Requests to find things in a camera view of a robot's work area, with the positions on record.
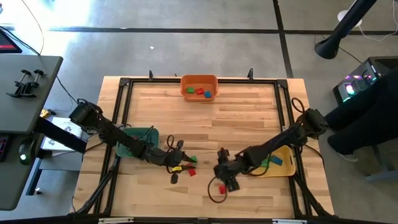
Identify black screen with red display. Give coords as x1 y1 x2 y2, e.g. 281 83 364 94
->
0 28 23 54

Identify yellow hanging cable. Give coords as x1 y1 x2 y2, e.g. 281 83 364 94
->
20 0 45 56

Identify white round device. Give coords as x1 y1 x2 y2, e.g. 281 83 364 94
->
337 9 363 29

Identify white printed paper sheet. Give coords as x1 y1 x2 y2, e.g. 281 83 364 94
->
40 116 85 156

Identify teal plastic bin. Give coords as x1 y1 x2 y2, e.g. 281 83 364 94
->
115 126 161 159

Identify yellow plastic bin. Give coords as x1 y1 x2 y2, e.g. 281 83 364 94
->
248 144 296 179

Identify black desk cable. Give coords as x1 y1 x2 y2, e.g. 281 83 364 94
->
55 75 78 105

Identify orange plastic bin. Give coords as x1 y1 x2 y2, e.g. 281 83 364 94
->
180 73 219 103

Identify person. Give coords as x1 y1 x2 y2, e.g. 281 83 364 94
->
323 70 398 163

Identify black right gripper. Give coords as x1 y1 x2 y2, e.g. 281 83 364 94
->
214 147 246 192

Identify silver metal bracket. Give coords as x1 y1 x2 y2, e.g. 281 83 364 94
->
272 218 308 224
98 217 134 224

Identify black keyboard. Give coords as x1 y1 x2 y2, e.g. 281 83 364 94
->
0 136 9 163

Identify black computer mouse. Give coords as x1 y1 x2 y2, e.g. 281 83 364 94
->
17 138 37 166

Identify black screw clamp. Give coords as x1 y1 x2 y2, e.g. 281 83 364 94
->
6 69 32 97
19 69 45 99

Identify black desk crossbar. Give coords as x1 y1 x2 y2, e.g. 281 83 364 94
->
34 115 88 154

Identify white floor cable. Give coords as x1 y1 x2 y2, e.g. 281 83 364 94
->
357 17 398 42

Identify black table frame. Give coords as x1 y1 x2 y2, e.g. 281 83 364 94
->
110 76 301 218

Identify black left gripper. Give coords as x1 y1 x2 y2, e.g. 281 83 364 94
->
147 140 198 184

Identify black pole stand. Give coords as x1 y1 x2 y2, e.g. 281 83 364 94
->
314 0 379 60

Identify grey desk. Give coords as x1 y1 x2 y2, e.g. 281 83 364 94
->
0 55 64 212

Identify grey metal table frame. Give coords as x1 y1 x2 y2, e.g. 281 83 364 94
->
365 144 398 184

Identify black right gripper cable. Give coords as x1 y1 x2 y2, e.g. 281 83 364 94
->
207 175 229 204

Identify black computer tower RGB lights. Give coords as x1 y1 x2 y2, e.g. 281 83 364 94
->
332 55 398 103

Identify black diagonal stand strut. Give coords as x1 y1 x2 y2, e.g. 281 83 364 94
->
72 155 122 216
292 169 333 218

